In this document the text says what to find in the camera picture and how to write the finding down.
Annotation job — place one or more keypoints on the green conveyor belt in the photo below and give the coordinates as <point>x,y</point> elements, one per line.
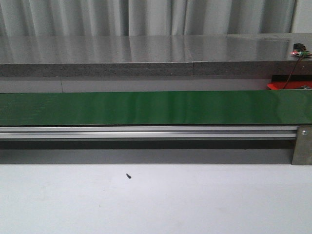
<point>157,108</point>

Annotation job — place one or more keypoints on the red plastic bin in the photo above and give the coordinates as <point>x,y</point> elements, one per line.
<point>296,82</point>

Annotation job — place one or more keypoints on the grey stone shelf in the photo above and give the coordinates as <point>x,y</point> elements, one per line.
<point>139,56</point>

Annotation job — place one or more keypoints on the small green circuit board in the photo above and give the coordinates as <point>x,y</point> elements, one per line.
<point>300,50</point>

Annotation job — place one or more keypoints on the grey pleated curtain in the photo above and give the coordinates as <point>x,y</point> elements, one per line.
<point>144,17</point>

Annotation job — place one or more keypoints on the aluminium conveyor frame rail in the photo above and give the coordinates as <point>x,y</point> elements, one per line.
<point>106,132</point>

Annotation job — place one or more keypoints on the metal conveyor support bracket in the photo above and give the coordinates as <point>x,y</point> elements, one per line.
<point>303,146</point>

